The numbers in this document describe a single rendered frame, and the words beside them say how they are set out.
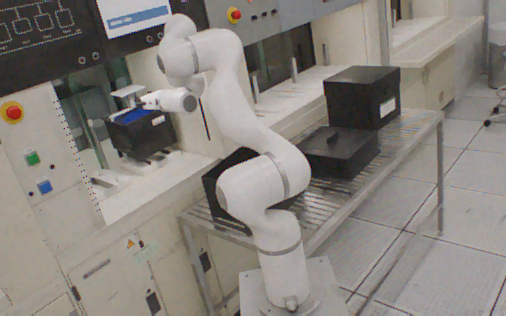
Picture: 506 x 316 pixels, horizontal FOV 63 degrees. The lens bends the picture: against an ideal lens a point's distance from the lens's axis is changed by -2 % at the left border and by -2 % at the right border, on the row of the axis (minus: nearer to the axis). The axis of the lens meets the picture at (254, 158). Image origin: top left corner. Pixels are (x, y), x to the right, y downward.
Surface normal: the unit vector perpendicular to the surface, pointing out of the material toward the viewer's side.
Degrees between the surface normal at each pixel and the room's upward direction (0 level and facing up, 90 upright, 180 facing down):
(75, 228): 90
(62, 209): 90
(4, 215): 90
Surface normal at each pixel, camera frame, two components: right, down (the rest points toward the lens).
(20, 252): 0.74, 0.15
